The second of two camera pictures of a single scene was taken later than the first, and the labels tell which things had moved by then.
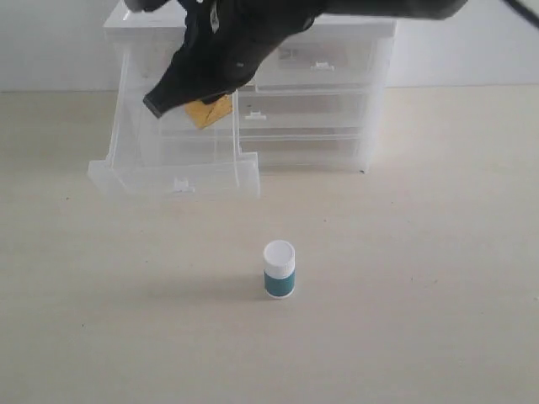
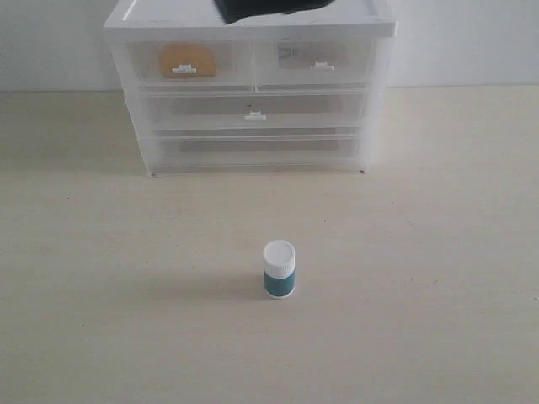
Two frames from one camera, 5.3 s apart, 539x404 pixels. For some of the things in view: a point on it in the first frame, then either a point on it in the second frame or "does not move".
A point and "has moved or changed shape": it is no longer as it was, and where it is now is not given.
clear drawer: [316, 65] does not move
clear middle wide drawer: [302, 110] does not move
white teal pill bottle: [280, 268] does not move
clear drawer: [168, 154] has moved or changed shape
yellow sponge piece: [203, 115] has moved or changed shape
